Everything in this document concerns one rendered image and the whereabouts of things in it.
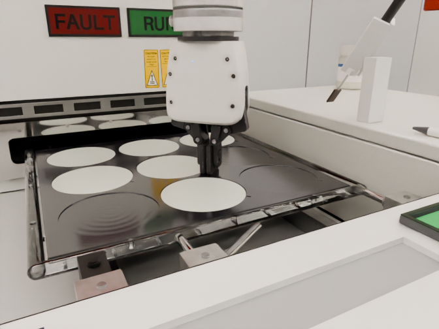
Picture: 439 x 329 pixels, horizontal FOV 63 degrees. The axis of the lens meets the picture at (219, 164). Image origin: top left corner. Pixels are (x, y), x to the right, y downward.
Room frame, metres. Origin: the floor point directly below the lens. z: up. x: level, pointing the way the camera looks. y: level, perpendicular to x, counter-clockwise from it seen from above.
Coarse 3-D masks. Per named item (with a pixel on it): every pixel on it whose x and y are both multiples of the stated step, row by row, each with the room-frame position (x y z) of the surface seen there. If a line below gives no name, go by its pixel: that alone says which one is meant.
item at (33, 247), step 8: (32, 152) 0.55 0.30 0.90; (32, 160) 0.51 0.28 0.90; (32, 168) 0.47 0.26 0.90; (32, 176) 0.44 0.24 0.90; (32, 184) 0.41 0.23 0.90; (32, 192) 0.38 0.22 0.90; (32, 200) 0.36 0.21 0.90; (32, 208) 0.34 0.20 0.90; (32, 216) 0.32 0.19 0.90; (40, 216) 0.33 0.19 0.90; (40, 224) 0.31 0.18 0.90; (32, 232) 0.29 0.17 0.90; (40, 232) 0.30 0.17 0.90; (32, 240) 0.28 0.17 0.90; (40, 240) 0.28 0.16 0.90; (32, 248) 0.26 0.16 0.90; (40, 248) 0.27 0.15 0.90; (32, 256) 0.25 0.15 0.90; (40, 256) 0.25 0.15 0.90; (32, 264) 0.24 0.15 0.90
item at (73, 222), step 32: (128, 160) 0.51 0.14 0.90; (224, 160) 0.51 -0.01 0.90; (256, 160) 0.51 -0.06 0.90; (288, 160) 0.51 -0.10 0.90; (128, 192) 0.39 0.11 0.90; (160, 192) 0.39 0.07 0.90; (256, 192) 0.39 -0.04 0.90; (288, 192) 0.39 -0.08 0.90; (320, 192) 0.39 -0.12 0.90; (64, 224) 0.31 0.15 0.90; (96, 224) 0.31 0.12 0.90; (128, 224) 0.31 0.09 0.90; (160, 224) 0.31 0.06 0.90; (192, 224) 0.31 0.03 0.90
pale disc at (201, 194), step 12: (192, 180) 0.43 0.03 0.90; (204, 180) 0.43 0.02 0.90; (216, 180) 0.43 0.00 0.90; (228, 180) 0.43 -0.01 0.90; (168, 192) 0.39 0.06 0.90; (180, 192) 0.39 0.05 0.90; (192, 192) 0.39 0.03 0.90; (204, 192) 0.39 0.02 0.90; (216, 192) 0.39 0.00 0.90; (228, 192) 0.39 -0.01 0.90; (240, 192) 0.39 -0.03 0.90; (168, 204) 0.36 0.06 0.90; (180, 204) 0.36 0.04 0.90; (192, 204) 0.36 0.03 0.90; (204, 204) 0.36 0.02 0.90; (216, 204) 0.36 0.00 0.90; (228, 204) 0.36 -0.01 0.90
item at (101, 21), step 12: (48, 12) 0.62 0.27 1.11; (60, 12) 0.63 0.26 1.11; (72, 12) 0.64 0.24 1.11; (84, 12) 0.64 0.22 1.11; (96, 12) 0.65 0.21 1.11; (108, 12) 0.66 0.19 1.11; (60, 24) 0.63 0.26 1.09; (72, 24) 0.63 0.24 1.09; (84, 24) 0.64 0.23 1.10; (96, 24) 0.65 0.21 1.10; (108, 24) 0.66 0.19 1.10
